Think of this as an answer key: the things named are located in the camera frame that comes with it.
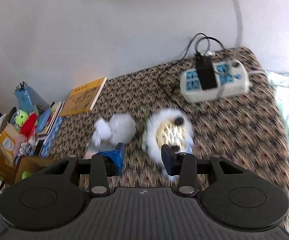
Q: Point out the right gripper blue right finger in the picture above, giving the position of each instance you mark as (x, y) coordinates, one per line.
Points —
(182, 165)

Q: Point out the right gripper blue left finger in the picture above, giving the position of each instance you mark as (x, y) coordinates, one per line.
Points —
(105, 164)

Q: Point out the pink toy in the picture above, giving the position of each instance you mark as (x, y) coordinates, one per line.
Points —
(92, 149)

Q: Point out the white cloth bundle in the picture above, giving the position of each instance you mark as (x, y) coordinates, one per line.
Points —
(120, 128)

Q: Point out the white fluffy round plush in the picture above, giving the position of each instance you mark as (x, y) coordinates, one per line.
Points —
(167, 126)

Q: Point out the green frog plush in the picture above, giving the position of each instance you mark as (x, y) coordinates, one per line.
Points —
(26, 174)

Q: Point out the blue patterned cloth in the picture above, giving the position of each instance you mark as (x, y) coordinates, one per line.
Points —
(47, 145)

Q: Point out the patterned brown bed cover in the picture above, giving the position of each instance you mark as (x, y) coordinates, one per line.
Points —
(245, 129)

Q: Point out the yellow book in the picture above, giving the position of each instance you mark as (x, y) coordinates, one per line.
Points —
(83, 98)

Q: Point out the picture book stack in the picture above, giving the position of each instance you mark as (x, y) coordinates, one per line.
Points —
(53, 113)

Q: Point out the blue pencil case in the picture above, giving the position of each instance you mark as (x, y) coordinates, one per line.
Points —
(43, 120)

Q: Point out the brown cardboard box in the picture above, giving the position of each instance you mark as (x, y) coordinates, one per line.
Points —
(30, 164)

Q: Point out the red plush toy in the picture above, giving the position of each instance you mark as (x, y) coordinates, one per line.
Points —
(29, 125)

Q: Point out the pink cloth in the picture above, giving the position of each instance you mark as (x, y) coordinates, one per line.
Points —
(19, 140)

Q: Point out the black charger adapter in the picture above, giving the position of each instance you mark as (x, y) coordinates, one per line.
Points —
(205, 71)

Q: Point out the white power strip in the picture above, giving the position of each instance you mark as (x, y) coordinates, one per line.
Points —
(227, 79)

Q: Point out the small green frog head toy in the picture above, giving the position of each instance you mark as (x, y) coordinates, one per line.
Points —
(21, 117)

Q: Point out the orange white package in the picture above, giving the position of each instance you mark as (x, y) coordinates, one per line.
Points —
(7, 142)

